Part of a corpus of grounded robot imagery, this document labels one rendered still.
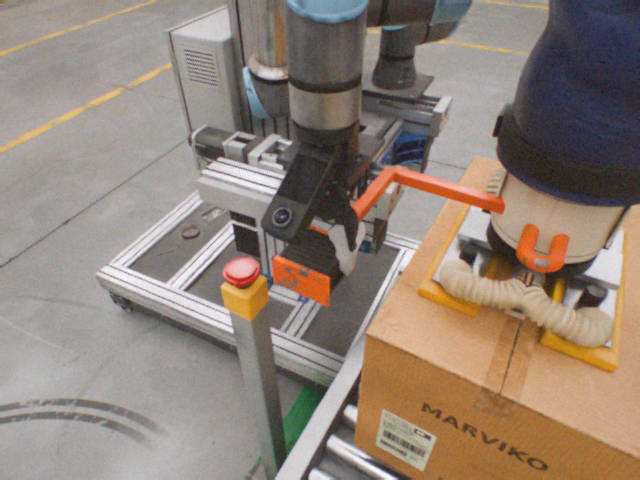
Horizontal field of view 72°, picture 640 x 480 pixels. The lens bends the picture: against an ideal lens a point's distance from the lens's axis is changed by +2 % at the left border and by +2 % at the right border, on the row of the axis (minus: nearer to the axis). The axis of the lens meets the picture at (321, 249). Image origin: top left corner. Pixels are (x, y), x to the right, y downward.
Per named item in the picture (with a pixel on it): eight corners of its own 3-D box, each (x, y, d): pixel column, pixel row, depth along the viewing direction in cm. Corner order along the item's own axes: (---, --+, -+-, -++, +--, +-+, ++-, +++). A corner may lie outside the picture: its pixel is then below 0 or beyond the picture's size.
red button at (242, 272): (247, 300, 82) (244, 286, 80) (218, 286, 85) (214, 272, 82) (268, 276, 87) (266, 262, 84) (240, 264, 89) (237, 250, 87)
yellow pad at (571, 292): (613, 374, 62) (630, 354, 58) (537, 344, 65) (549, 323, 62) (627, 236, 83) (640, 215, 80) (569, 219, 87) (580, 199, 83)
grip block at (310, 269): (327, 307, 57) (327, 281, 53) (273, 283, 60) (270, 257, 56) (356, 267, 62) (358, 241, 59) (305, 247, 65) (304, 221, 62)
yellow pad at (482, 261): (476, 319, 69) (484, 298, 65) (415, 295, 72) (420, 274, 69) (522, 206, 90) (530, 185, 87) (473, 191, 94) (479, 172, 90)
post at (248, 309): (280, 490, 151) (247, 299, 83) (264, 480, 153) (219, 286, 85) (291, 472, 155) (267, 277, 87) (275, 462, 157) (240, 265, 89)
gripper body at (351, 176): (368, 195, 57) (376, 108, 49) (337, 232, 52) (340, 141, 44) (318, 179, 60) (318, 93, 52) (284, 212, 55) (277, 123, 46)
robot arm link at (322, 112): (340, 100, 40) (268, 82, 43) (339, 144, 44) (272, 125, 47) (375, 72, 45) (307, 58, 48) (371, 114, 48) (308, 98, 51)
